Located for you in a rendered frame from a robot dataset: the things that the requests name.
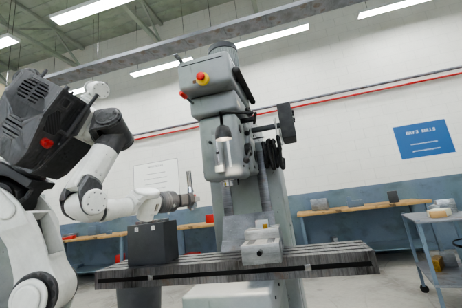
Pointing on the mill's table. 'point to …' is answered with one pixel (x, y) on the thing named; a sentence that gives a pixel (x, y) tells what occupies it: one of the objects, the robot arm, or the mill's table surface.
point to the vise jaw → (262, 233)
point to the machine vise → (249, 255)
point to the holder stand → (152, 242)
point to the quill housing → (231, 157)
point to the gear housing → (205, 106)
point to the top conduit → (243, 84)
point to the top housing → (216, 82)
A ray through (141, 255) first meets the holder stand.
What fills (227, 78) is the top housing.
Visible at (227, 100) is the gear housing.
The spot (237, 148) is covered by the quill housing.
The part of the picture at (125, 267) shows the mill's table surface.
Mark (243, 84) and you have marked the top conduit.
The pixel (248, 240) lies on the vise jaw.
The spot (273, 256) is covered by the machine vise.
